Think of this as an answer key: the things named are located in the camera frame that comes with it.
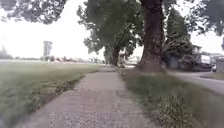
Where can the wide grass field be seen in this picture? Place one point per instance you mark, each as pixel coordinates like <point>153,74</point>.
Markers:
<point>33,80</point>

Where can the grass lawn by houses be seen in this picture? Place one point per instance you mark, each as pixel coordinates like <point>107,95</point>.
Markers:
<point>213,76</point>

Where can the grass strip beside path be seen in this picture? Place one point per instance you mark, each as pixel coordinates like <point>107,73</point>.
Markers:
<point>166,100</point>

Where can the grey concrete path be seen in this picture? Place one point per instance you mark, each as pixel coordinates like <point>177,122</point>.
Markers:
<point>96,100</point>

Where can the house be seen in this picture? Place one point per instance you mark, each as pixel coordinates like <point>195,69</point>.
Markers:
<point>205,59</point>

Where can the tall distant tower building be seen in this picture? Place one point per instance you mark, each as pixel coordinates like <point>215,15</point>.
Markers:
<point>47,48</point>

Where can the grey asphalt road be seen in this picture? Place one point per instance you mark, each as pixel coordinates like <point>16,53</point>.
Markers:
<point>208,83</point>

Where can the row of trees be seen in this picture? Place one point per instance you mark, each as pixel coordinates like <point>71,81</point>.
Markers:
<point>152,40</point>

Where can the dark conifer tree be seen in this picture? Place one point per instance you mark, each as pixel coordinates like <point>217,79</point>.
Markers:
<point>176,38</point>

